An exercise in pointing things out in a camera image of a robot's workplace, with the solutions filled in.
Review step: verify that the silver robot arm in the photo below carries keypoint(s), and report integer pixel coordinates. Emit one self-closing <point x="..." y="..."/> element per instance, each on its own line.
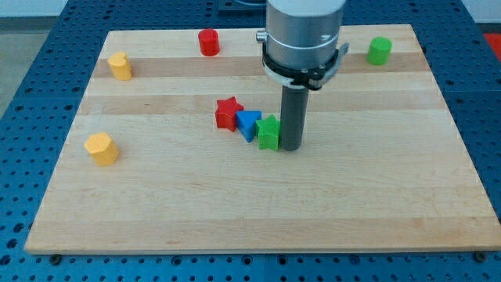
<point x="300" y="51"/>

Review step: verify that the red cylinder block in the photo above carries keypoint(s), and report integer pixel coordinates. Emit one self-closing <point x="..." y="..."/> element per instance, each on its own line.
<point x="209" y="42"/>

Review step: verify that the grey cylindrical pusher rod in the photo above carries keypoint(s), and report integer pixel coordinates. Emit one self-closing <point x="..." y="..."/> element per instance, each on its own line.
<point x="293" y="110"/>

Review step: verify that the yellow heart block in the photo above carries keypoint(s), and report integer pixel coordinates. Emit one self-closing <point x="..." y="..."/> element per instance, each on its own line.
<point x="120" y="66"/>

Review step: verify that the red star block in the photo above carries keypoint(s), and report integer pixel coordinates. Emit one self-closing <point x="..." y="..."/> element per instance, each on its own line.
<point x="225" y="114"/>

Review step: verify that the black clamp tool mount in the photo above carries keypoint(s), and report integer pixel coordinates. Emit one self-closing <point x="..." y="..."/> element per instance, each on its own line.
<point x="312" y="79"/>

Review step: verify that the blue perforated table plate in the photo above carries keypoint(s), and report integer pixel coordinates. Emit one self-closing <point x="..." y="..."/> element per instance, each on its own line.
<point x="36" y="123"/>

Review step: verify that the blue triangle block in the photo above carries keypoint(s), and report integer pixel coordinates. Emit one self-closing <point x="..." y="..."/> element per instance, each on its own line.
<point x="246" y="123"/>

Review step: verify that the green cylinder block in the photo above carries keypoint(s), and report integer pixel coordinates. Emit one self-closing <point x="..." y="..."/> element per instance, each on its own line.
<point x="379" y="51"/>

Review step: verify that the green star block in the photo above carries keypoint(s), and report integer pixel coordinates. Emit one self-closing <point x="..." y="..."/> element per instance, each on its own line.
<point x="268" y="133"/>

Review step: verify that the wooden board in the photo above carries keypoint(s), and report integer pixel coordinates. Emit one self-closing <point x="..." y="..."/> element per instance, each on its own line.
<point x="381" y="168"/>

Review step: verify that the yellow hexagon block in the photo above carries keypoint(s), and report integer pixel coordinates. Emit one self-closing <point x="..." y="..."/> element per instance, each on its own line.
<point x="102" y="149"/>

